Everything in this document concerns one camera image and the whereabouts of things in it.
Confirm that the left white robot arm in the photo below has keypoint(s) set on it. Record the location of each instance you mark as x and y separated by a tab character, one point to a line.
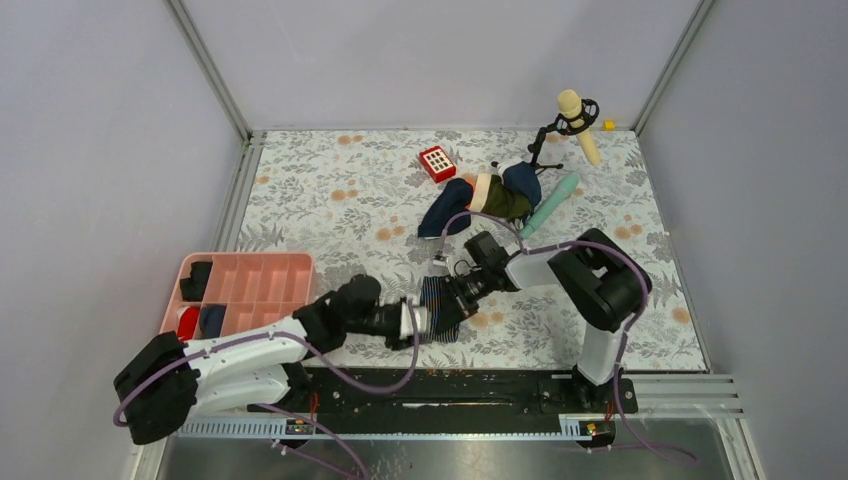
170	381

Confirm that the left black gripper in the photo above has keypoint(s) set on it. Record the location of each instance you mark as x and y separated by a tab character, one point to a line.
395	342

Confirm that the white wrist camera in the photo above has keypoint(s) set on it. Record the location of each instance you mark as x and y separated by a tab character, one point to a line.
415	319
441	263

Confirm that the black item in tray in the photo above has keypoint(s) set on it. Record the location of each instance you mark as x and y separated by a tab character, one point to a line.
193	287

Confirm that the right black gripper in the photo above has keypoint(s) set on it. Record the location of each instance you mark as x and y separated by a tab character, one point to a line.
468	308

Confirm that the navy striped underwear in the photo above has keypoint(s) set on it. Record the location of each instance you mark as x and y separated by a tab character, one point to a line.
438	297

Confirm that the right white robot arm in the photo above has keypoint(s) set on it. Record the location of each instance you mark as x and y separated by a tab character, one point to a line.
605	285

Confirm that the red item in tray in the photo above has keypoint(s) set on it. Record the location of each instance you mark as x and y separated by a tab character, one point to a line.
187	321

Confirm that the mint green tube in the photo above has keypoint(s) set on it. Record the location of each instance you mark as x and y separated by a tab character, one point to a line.
562	191

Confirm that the red grid box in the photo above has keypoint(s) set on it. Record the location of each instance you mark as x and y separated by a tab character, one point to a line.
438	164

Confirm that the floral table mat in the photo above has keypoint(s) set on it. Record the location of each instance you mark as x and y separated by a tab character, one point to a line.
353	200

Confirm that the olive and beige garment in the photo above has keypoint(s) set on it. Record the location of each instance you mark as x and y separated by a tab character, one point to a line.
490	196

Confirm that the solid navy blue garment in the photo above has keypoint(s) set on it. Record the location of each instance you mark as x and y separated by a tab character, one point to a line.
516	174

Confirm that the beige microphone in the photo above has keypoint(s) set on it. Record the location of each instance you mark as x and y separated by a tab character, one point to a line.
580	114

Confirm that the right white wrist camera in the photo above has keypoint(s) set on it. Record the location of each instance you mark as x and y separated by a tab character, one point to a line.
441	263

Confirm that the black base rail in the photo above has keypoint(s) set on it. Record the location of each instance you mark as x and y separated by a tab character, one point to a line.
458	401

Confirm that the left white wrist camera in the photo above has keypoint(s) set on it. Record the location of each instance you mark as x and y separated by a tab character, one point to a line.
415	319

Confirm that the pink compartment tray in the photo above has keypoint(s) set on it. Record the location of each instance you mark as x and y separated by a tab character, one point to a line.
256	288

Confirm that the dark blue item in tray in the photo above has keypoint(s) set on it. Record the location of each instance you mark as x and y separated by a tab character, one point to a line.
211	320

